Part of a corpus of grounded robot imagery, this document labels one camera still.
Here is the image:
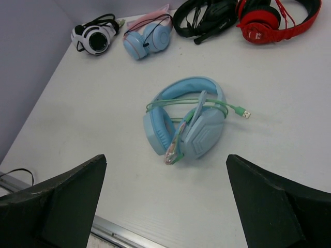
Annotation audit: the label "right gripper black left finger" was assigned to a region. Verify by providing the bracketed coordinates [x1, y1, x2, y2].
[1, 154, 107, 247]

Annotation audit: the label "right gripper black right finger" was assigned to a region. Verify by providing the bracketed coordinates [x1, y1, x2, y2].
[226, 154, 330, 247]

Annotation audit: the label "light blue headphones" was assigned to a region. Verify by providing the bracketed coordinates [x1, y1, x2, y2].
[143, 76, 228, 164]

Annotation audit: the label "white black headphones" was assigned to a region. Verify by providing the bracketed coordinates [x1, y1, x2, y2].
[71, 13, 125, 56]

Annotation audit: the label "red black headphones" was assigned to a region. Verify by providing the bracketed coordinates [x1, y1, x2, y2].
[235, 1, 322, 44]

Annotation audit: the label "pink blue cat-ear headphones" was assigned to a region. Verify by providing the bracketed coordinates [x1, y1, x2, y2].
[123, 5, 173, 60]

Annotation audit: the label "black headset with microphone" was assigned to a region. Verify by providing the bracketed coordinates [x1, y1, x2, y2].
[172, 0, 237, 45]

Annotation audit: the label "aluminium table edge rail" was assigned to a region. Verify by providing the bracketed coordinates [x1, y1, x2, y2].
[1, 172, 164, 247]

